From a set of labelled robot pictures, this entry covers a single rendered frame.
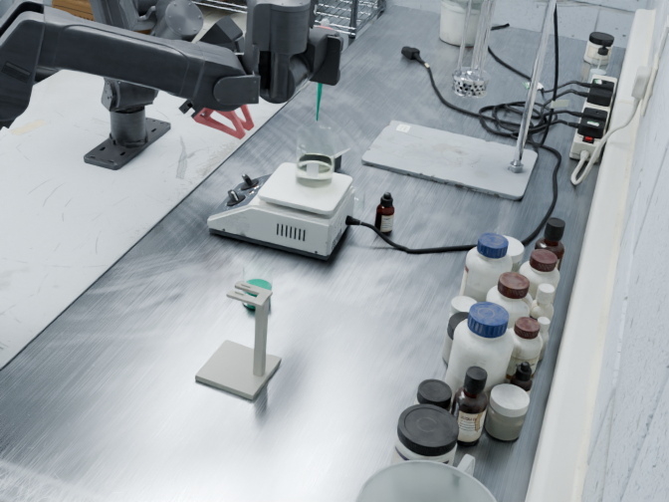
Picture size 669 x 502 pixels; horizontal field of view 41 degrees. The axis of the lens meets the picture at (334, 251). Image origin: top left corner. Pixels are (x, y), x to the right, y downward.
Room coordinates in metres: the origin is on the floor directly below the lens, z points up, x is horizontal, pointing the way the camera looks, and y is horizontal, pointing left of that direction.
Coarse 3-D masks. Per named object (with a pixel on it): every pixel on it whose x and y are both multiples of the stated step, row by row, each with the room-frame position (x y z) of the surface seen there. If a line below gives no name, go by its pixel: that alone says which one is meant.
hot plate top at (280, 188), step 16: (272, 176) 1.21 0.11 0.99; (288, 176) 1.21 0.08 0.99; (336, 176) 1.23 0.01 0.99; (272, 192) 1.16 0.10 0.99; (288, 192) 1.16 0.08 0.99; (304, 192) 1.16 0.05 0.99; (320, 192) 1.17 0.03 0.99; (336, 192) 1.18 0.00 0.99; (304, 208) 1.13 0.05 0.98; (320, 208) 1.12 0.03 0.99
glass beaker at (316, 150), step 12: (300, 132) 1.21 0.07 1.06; (312, 132) 1.23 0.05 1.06; (324, 132) 1.23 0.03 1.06; (336, 132) 1.21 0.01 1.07; (300, 144) 1.18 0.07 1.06; (312, 144) 1.17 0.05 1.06; (324, 144) 1.17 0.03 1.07; (300, 156) 1.18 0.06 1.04; (312, 156) 1.17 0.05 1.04; (324, 156) 1.18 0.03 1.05; (300, 168) 1.18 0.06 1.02; (312, 168) 1.17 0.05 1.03; (324, 168) 1.18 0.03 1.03; (300, 180) 1.18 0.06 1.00; (312, 180) 1.17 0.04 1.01; (324, 180) 1.18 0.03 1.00
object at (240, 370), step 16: (240, 288) 0.85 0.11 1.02; (256, 288) 0.85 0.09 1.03; (256, 304) 0.82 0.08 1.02; (256, 320) 0.83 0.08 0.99; (256, 336) 0.83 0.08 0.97; (224, 352) 0.87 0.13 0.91; (240, 352) 0.88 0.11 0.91; (256, 352) 0.83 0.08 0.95; (208, 368) 0.84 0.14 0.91; (224, 368) 0.84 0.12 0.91; (240, 368) 0.85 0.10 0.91; (256, 368) 0.83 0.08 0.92; (272, 368) 0.85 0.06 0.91; (224, 384) 0.81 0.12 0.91; (240, 384) 0.81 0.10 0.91; (256, 384) 0.82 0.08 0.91
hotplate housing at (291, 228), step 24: (216, 216) 1.16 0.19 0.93; (240, 216) 1.15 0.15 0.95; (264, 216) 1.14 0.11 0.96; (288, 216) 1.13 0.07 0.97; (312, 216) 1.13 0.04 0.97; (336, 216) 1.14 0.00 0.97; (264, 240) 1.14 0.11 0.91; (288, 240) 1.13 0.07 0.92; (312, 240) 1.12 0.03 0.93; (336, 240) 1.15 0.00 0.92
